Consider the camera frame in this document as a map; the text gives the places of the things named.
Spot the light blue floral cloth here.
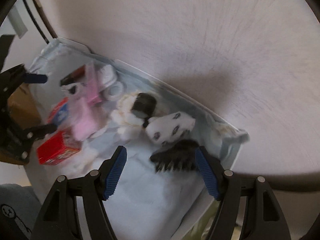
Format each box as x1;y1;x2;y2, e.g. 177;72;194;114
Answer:
28;41;251;240

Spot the grey cartoon blanket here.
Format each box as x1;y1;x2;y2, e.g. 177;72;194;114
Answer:
1;184;41;239

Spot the pink fuzzy sock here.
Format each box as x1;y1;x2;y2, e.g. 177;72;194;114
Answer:
70;98;106;141

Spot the pink long cosmetic box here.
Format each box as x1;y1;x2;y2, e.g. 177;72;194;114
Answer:
85;62;102;105

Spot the white panda sock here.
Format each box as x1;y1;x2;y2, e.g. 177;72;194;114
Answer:
145;112;196;146

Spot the brown cardboard box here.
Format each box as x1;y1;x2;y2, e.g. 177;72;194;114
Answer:
8;83;41;157

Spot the black cable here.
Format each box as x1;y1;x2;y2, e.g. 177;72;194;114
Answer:
21;0;51;45

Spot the red cardboard box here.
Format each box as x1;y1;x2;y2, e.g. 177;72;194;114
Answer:
36;129;82;165

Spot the white plastic case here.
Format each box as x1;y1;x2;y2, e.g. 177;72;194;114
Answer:
97;64;117;91

